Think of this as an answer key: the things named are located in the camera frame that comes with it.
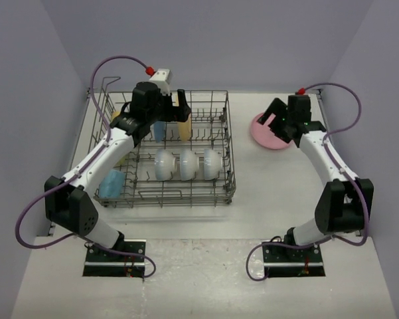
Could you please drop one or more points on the orange plastic plate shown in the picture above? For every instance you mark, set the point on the orange plastic plate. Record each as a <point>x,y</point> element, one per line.
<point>184,129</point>

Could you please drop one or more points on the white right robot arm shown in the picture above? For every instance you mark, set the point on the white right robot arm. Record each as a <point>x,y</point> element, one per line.
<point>345,203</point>

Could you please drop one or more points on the yellow-green plastic cup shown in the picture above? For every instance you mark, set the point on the yellow-green plastic cup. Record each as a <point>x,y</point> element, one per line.
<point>114,115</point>

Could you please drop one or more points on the blue plastic plate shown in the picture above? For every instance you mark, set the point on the blue plastic plate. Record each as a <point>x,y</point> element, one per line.
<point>159,131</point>

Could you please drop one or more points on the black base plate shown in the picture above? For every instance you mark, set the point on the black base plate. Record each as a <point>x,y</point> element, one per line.
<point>99,263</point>
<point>280,262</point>

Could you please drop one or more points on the grey wire dish rack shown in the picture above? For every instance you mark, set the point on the grey wire dish rack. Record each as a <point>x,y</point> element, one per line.
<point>178,163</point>

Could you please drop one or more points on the white ceramic bowl middle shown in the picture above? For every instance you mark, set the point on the white ceramic bowl middle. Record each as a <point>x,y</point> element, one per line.
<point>189,164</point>

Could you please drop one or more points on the pink plastic plate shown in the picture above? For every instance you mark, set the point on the pink plastic plate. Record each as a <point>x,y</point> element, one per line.
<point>263,136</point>

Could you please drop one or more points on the white ceramic bowl right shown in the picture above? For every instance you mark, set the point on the white ceramic bowl right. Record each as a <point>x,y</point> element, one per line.
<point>212,164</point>

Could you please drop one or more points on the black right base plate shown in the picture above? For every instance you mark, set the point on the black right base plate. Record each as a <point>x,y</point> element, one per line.
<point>280,262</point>

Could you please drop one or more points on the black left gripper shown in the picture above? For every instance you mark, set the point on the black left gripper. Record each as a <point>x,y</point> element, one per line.
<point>178,113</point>

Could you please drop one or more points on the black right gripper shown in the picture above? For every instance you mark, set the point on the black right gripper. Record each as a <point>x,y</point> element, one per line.
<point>279,108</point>

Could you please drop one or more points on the white ceramic bowl left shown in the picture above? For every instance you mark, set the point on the white ceramic bowl left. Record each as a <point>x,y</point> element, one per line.
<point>165,165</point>

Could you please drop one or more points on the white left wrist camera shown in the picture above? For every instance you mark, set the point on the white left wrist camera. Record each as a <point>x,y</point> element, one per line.
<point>162,78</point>

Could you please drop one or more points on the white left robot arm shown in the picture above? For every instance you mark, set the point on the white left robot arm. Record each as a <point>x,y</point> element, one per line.
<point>68,199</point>

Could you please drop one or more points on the white ceramic bowl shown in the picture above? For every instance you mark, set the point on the white ceramic bowl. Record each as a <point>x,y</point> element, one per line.
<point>189,164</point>
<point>212,164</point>
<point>165,165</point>

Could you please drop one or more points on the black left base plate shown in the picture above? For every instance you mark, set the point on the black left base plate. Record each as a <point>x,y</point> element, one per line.
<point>99,263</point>

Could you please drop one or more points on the blue plastic cup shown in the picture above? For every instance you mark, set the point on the blue plastic cup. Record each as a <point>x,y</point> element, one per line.
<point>112,185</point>

